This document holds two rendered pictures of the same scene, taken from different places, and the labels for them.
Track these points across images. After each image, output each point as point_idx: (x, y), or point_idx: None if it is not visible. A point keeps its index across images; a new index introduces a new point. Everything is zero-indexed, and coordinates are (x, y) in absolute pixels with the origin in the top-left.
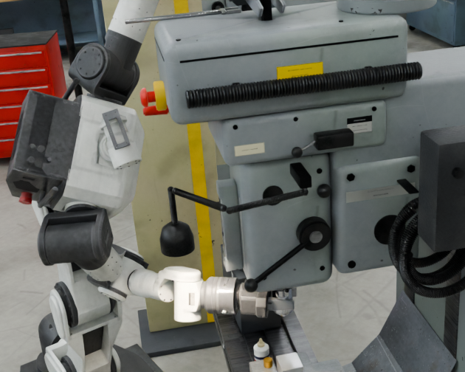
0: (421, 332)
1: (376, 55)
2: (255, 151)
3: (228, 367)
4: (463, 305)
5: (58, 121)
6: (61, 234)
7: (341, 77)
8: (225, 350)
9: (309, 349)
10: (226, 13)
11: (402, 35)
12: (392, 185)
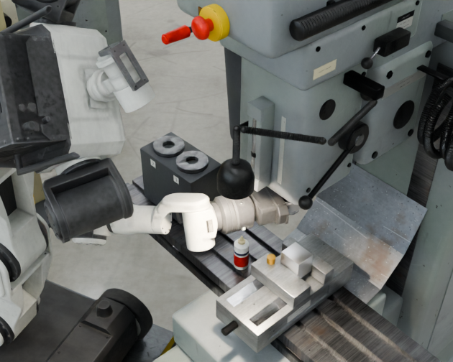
0: (374, 189)
1: None
2: (328, 70)
3: (190, 268)
4: (444, 163)
5: (37, 66)
6: (82, 203)
7: None
8: (182, 253)
9: (264, 228)
10: None
11: None
12: (413, 73)
